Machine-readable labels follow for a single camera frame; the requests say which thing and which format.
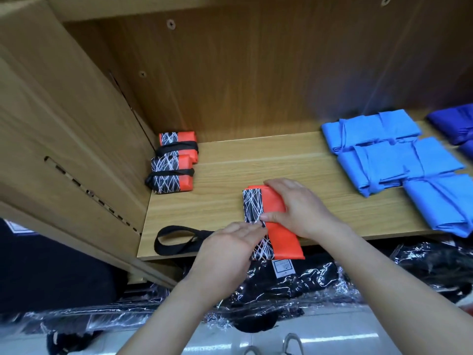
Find person's left hand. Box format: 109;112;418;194
185;221;267;302

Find person's right hand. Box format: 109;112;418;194
259;178;342;243

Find red bag with black lettering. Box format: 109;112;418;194
145;150;197;195
154;184;306;263

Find light blue non-woven bag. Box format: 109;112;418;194
336;140;431;199
402;174;473;240
377;108;423;144
414;137;467;179
320;114;390;156

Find wooden shelf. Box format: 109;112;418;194
0;0;473;287

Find person's left forearm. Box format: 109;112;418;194
117;279;230;355

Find person's right forearm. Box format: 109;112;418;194
318;221;473;355

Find person's right shoe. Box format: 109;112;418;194
281;332;305;355

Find white paper tag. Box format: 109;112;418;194
271;258;298;280

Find black wrapped bag with tag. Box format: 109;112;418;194
210;251;359;335

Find black plastic-wrapped bag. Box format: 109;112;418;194
388;239;473;305
0;284;189;345

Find white blue-edged label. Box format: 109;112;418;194
1;218;37;237

